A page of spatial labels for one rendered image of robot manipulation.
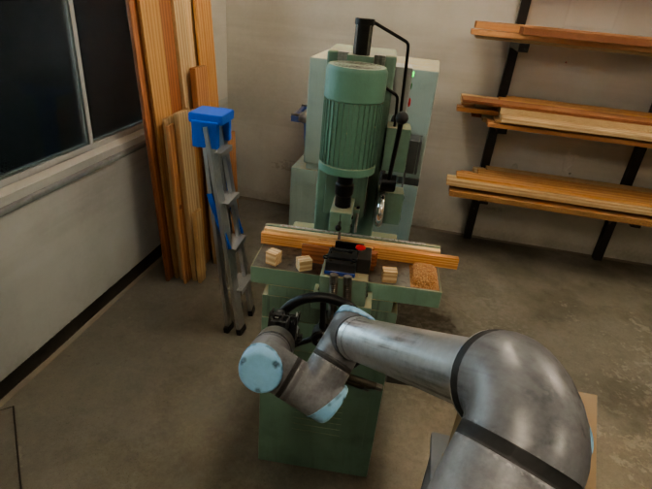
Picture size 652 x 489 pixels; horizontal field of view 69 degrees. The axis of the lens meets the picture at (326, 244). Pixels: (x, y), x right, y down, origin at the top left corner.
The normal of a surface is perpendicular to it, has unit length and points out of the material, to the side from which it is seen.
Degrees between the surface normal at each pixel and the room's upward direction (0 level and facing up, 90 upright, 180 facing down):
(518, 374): 18
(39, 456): 0
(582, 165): 90
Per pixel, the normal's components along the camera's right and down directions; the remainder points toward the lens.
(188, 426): 0.08, -0.88
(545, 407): 0.02, -0.72
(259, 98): -0.22, 0.44
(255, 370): -0.18, 0.07
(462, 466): -0.73, -0.57
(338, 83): -0.55, 0.35
